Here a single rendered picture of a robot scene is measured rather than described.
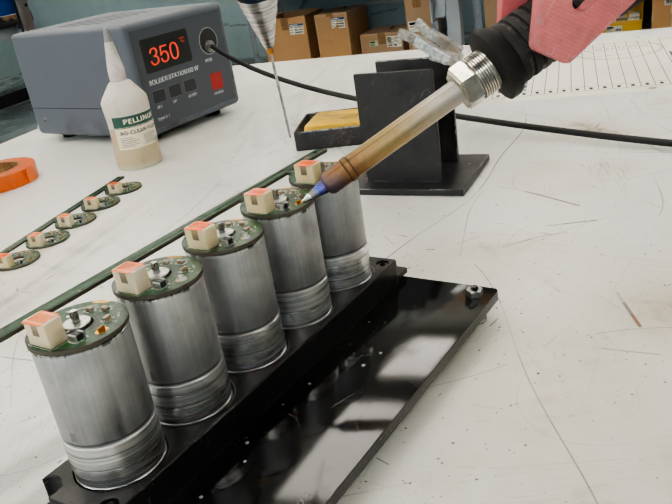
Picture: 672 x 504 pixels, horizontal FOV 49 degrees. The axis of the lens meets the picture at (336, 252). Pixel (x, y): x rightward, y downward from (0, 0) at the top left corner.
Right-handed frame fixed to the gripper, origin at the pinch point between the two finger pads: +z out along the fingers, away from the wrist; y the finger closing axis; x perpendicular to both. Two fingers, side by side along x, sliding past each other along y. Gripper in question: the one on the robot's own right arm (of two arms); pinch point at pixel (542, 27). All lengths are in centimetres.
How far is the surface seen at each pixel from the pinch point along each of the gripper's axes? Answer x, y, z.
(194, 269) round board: -8.5, 3.4, 9.7
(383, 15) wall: 131, -458, -15
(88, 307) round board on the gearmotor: -10.9, 4.5, 11.0
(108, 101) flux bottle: -12.0, -32.7, 12.8
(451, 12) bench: 67, -182, -13
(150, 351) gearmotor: -9.0, 4.2, 11.9
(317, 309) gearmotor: -3.6, 0.3, 11.1
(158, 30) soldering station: -9.9, -41.3, 7.7
